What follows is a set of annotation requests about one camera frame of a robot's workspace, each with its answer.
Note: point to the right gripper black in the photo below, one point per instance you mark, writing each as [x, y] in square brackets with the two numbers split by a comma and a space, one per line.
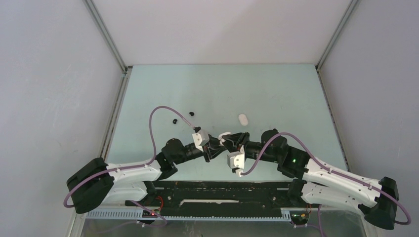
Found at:
[238, 138]

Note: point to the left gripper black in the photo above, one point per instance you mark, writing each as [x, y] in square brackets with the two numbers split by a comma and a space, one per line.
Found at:
[212, 146]

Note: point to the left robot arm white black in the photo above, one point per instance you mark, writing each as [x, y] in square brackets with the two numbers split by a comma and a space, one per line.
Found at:
[99, 182]

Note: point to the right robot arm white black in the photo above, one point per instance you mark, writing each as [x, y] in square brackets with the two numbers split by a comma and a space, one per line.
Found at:
[317, 182]

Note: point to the white closed charging case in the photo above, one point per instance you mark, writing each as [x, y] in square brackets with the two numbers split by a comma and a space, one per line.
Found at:
[243, 120]

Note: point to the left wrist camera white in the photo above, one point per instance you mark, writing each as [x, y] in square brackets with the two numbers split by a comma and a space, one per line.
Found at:
[200, 138]

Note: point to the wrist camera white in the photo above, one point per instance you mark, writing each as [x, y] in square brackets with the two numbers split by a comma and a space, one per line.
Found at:
[236, 161]
[200, 138]

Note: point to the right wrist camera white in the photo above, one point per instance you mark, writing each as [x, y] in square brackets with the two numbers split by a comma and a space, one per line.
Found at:
[236, 161]

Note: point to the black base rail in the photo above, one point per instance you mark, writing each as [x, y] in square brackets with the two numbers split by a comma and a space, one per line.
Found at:
[236, 199]

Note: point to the white slotted cable duct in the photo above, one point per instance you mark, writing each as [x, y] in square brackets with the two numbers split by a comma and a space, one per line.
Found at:
[140, 214]

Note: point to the left aluminium frame post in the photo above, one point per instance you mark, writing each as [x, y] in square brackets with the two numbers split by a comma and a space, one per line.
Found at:
[105, 33]

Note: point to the aluminium frame post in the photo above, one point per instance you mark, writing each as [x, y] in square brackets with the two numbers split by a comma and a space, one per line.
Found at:
[105, 33]
[337, 32]

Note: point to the right aluminium frame post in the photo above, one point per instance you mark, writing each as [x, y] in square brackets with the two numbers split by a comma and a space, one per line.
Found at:
[337, 32]

